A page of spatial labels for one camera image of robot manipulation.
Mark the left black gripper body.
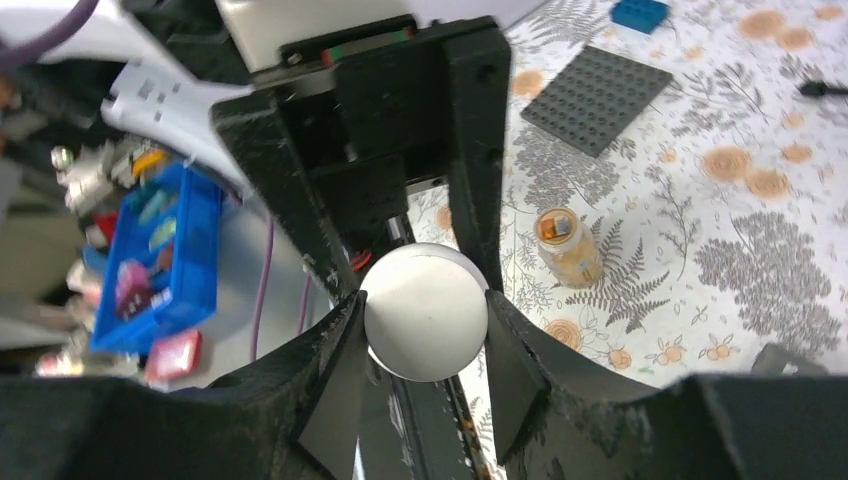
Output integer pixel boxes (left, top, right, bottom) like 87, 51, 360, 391
256, 16, 464, 246

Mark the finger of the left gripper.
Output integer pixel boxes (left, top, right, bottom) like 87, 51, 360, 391
444, 26, 511, 291
210, 90, 359, 301

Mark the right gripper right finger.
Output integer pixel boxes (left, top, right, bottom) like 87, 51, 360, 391
486, 290, 847, 479

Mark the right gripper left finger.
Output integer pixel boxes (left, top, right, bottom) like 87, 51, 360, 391
1, 291, 367, 479

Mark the white bottle cap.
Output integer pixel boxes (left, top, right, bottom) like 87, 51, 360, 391
361, 243, 489, 382

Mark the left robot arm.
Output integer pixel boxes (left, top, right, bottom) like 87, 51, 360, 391
1, 1, 511, 299

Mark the grey lego baseplate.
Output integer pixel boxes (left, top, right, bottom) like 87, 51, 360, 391
521, 46, 673, 157

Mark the amber glass pill bottle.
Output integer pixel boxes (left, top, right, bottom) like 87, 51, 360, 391
534, 208, 603, 289

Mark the blue lego brick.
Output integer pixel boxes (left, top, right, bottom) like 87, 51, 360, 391
610, 0, 670, 34

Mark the blue plastic bin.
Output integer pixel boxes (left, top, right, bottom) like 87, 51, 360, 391
90, 163, 223, 355

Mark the floral table mat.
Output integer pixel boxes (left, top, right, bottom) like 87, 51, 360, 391
404, 0, 848, 480

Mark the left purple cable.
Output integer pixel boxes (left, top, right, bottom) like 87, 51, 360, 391
0, 0, 101, 71

